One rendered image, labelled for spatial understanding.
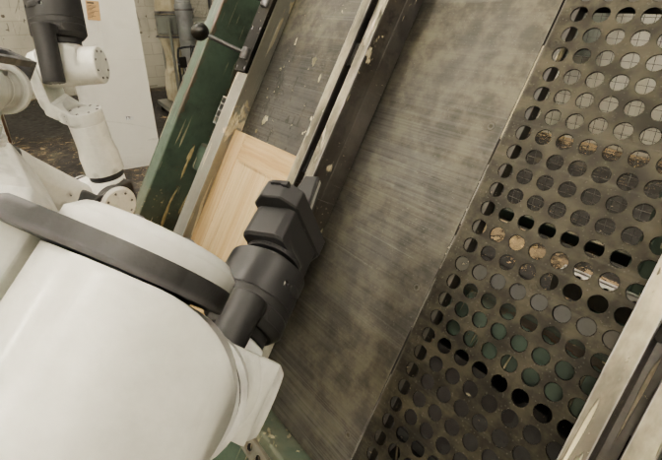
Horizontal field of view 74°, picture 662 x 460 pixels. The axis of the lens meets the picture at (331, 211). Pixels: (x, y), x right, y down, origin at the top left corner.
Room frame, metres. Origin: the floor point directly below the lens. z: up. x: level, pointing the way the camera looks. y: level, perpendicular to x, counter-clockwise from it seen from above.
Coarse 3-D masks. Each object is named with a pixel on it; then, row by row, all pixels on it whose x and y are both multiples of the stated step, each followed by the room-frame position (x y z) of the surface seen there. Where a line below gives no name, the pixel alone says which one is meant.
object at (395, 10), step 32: (384, 0) 0.75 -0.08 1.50; (416, 0) 0.78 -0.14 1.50; (352, 32) 0.77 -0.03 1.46; (384, 32) 0.74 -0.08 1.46; (352, 64) 0.72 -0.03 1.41; (384, 64) 0.74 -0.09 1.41; (352, 96) 0.70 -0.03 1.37; (320, 128) 0.71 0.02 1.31; (352, 128) 0.70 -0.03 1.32; (320, 160) 0.66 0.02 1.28; (352, 160) 0.70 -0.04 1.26; (320, 192) 0.66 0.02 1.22; (320, 224) 0.66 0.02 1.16
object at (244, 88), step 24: (288, 0) 1.07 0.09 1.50; (264, 48) 1.03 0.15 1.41; (240, 72) 1.03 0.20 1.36; (264, 72) 1.03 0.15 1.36; (240, 96) 0.99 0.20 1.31; (240, 120) 0.99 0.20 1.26; (216, 144) 0.96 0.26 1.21; (216, 168) 0.94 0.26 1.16; (192, 192) 0.94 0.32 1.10; (192, 216) 0.90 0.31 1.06
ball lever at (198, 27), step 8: (200, 24) 1.01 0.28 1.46; (192, 32) 1.01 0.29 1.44; (200, 32) 1.01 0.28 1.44; (208, 32) 1.02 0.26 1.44; (200, 40) 1.02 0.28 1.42; (216, 40) 1.02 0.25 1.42; (224, 40) 1.03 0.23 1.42; (232, 48) 1.02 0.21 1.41; (248, 48) 1.02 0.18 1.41; (240, 56) 1.02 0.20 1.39
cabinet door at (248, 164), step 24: (240, 144) 0.93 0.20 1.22; (264, 144) 0.87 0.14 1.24; (240, 168) 0.89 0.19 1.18; (264, 168) 0.83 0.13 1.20; (288, 168) 0.78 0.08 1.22; (216, 192) 0.91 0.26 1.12; (240, 192) 0.85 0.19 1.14; (216, 216) 0.87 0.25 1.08; (240, 216) 0.81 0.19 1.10; (216, 240) 0.83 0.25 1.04; (240, 240) 0.77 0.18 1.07
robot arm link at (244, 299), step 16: (240, 288) 0.33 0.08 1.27; (256, 288) 0.35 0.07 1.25; (240, 304) 0.31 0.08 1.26; (256, 304) 0.32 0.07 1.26; (272, 304) 0.35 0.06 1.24; (224, 320) 0.30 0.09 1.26; (240, 320) 0.30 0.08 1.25; (256, 320) 0.31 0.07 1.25; (272, 320) 0.34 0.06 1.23; (288, 320) 0.36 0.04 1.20; (240, 336) 0.29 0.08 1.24; (256, 336) 0.33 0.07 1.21; (272, 336) 0.34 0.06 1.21; (256, 352) 0.31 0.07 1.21
